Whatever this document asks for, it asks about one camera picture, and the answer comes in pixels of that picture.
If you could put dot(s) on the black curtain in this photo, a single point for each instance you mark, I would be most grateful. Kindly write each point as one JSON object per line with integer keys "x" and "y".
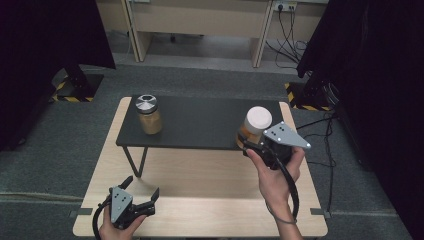
{"x": 373, "y": 83}
{"x": 40, "y": 50}

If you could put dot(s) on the glass jar with metal lid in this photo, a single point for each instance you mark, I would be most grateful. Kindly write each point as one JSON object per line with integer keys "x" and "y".
{"x": 150, "y": 121}

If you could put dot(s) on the glass jar with white lid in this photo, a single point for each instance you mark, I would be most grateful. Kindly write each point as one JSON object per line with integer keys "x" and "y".
{"x": 257, "y": 118}

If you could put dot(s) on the person's left hand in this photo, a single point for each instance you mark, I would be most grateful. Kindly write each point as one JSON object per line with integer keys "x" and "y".
{"x": 113, "y": 233}

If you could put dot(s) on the beige office desk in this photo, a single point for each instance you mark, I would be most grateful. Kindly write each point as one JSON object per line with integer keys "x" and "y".
{"x": 200, "y": 16}

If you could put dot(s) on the stand base with striped tape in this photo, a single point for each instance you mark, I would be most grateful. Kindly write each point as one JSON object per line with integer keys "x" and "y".
{"x": 80, "y": 86}
{"x": 310, "y": 96}

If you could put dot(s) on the grey table bracket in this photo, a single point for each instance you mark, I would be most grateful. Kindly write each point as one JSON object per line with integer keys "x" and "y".
{"x": 81, "y": 212}
{"x": 320, "y": 212}

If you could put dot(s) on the black metal shelf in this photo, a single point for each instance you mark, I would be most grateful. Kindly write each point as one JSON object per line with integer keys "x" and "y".
{"x": 200, "y": 123}

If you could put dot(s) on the person's right hand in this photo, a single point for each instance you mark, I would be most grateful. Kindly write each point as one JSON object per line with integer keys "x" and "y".
{"x": 276, "y": 186}

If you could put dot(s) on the white power outlet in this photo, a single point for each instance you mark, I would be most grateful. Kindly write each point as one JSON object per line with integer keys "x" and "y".
{"x": 285, "y": 5}

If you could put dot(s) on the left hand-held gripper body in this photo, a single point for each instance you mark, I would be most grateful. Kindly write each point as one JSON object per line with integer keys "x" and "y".
{"x": 121, "y": 206}

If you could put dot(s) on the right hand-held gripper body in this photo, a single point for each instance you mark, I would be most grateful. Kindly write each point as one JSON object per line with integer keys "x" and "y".
{"x": 286, "y": 136}

